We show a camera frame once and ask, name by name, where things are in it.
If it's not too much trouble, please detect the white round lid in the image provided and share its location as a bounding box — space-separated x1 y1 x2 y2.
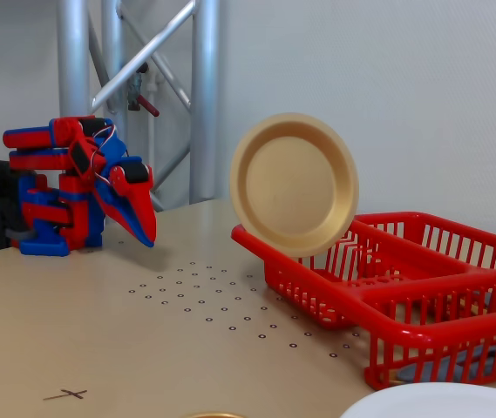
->
338 381 496 418

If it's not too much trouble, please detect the gold plastic plate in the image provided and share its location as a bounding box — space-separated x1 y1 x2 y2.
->
228 112 361 259

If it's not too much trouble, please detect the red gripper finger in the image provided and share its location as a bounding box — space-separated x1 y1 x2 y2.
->
107 164 158 248

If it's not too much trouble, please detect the blue and red gripper body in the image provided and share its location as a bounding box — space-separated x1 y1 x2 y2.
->
92 130 155 198

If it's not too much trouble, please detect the red plastic dish rack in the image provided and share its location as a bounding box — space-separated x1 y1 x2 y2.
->
230 212 496 392

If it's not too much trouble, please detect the silver metal truss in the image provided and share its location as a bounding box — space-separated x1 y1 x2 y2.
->
55 0 221 212

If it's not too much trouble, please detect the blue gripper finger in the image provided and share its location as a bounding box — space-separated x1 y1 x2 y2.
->
93 184 153 248

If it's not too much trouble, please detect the red handled pipe valve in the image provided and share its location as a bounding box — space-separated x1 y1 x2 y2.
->
126 63 160 118

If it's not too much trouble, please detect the red and white servo cable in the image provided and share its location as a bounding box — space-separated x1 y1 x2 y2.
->
90 125 119 184

